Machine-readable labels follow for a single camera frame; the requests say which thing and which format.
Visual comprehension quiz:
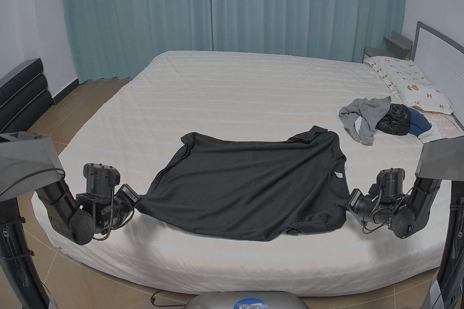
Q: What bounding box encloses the white printed pillow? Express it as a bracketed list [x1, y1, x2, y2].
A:
[363, 55, 456, 115]

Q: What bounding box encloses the grey bedside table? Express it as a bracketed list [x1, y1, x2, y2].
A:
[363, 30, 414, 63]

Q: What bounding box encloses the black chest of drawers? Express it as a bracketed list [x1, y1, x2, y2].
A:
[0, 58, 50, 135]

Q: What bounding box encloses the dark blue garment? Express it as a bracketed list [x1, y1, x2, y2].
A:
[407, 108, 436, 138]

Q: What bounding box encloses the bed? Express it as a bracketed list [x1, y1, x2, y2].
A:
[32, 21, 464, 298]

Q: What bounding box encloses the black T-shirt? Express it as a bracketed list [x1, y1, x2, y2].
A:
[137, 125, 349, 242]

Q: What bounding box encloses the black cable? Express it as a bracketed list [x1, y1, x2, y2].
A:
[0, 167, 66, 197]
[150, 289, 193, 309]

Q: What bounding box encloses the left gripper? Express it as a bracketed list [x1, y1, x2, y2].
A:
[107, 184, 142, 228]

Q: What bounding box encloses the shiny black garment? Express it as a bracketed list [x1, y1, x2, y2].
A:
[376, 103, 412, 136]

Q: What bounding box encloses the white garment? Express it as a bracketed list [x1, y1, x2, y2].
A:
[417, 125, 442, 146]

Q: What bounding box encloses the grey garment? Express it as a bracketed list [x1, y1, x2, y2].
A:
[339, 96, 393, 146]

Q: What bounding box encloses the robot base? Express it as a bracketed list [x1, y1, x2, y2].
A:
[186, 291, 304, 309]

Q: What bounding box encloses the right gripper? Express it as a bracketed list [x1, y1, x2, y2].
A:
[344, 188, 379, 226]

